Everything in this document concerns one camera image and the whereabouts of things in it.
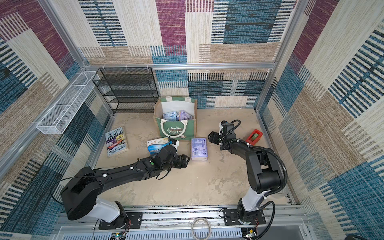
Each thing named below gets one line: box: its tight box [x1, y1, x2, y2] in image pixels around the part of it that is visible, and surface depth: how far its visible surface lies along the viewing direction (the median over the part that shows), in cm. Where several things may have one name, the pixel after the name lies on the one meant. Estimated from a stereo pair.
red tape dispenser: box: [245, 128, 263, 146], surface depth 99 cm
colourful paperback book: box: [105, 126, 129, 158], surface depth 101 cm
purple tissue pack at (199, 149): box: [191, 137, 208, 161], surface depth 94 cm
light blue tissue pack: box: [162, 111, 178, 121], surface depth 104 cm
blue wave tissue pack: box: [147, 137, 172, 156], surface depth 93 cm
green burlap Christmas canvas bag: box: [153, 96, 198, 141], surface depth 98 cm
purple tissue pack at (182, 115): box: [177, 110, 193, 121], surface depth 101 cm
